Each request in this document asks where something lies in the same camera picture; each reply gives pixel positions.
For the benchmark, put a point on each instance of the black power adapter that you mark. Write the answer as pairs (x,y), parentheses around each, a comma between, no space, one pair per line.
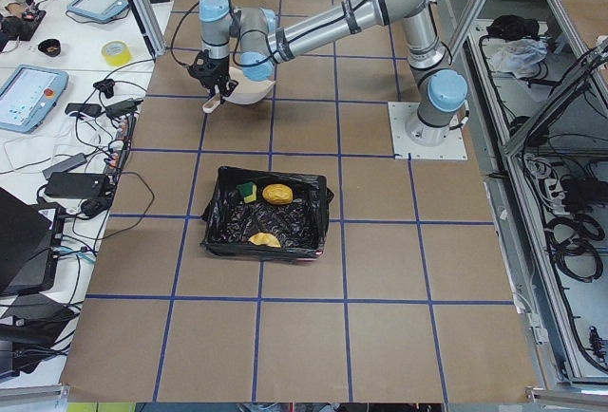
(76,185)

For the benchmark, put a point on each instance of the black lined trash bin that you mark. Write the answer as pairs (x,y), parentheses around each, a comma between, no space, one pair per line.
(301,226)

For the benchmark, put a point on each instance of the black laptop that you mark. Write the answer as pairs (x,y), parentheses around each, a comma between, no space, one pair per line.
(30,238)

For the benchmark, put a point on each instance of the yellow tape roll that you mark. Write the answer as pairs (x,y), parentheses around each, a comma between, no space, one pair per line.
(116,53)

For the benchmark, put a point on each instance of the small black bowl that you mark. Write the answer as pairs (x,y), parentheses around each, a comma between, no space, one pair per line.
(50,47)

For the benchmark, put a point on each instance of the green yellow sponge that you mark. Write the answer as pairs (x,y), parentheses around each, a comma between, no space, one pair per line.
(247,191)

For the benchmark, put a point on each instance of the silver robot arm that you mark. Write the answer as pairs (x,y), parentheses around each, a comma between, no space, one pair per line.
(250,39)

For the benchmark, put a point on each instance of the white plastic dustpan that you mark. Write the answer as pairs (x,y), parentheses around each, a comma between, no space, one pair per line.
(247,92)

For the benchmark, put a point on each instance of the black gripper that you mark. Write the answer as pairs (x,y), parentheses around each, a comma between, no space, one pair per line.
(215,69)

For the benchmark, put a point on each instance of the upper teach pendant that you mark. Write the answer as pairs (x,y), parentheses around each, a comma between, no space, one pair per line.
(98,11)

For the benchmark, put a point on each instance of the teach pendant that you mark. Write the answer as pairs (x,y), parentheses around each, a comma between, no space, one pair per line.
(28,95)
(98,11)

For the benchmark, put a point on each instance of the aluminium frame post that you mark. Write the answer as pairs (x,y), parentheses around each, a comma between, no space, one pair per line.
(149,27)

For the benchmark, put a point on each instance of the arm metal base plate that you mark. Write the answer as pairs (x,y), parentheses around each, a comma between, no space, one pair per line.
(411,139)

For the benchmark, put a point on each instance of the lower teach pendant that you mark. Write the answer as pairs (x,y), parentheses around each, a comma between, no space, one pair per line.
(28,95)

